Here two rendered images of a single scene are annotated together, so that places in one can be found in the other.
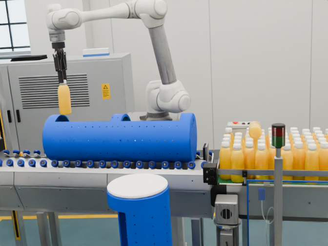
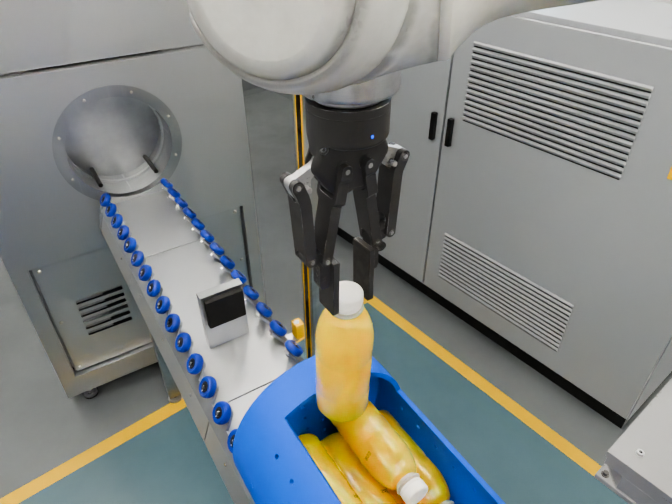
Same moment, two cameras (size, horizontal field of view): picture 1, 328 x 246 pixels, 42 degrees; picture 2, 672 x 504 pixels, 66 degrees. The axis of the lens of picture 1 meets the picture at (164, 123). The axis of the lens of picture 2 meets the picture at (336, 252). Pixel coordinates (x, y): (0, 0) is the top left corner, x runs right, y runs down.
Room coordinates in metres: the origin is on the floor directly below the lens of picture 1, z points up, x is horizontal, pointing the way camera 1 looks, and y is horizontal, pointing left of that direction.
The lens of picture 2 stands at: (2.19, 0.28, 1.83)
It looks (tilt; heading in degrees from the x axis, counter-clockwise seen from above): 36 degrees down; 45
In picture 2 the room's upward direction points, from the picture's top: straight up
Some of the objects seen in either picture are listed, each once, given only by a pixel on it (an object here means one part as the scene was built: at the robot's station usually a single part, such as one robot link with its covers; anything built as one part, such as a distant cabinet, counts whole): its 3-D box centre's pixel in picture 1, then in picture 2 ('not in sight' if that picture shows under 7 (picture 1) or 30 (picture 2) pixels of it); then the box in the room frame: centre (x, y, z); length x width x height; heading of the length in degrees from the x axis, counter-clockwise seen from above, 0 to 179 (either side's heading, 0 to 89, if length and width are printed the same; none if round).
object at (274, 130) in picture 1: (278, 130); not in sight; (1.90, -0.53, 1.23); 0.06 x 0.06 x 0.04
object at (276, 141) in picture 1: (278, 139); not in sight; (1.90, -0.53, 1.18); 0.06 x 0.06 x 0.05
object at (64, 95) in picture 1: (64, 98); (343, 356); (2.51, 0.58, 1.34); 0.07 x 0.07 x 0.19
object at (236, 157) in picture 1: (237, 164); not in sight; (2.13, -0.37, 0.99); 0.07 x 0.07 x 0.19
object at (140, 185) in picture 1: (137, 185); not in sight; (1.83, 0.14, 1.03); 0.28 x 0.28 x 0.01
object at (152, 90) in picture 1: (157, 95); not in sight; (2.94, 0.03, 1.24); 0.18 x 0.16 x 0.22; 36
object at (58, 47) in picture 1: (58, 49); (347, 143); (2.51, 0.58, 1.62); 0.08 x 0.07 x 0.09; 167
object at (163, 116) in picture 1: (154, 115); not in sight; (2.94, 0.06, 1.10); 0.22 x 0.18 x 0.06; 96
